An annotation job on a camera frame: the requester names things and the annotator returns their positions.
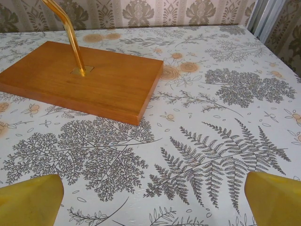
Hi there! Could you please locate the gold hook stand wooden base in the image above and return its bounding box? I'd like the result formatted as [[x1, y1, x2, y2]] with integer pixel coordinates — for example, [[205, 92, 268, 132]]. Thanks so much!
[[0, 0, 165, 126]]

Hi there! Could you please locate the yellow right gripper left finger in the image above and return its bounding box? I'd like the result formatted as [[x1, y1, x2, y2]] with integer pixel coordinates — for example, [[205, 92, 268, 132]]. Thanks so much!
[[0, 174, 66, 226]]

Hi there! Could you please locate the aluminium frame post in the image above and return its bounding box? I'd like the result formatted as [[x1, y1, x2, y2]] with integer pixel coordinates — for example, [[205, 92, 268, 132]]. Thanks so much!
[[246, 0, 284, 46]]

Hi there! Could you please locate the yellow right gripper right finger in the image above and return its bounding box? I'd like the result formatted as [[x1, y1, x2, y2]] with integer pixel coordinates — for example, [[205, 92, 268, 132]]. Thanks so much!
[[244, 171, 301, 226]]

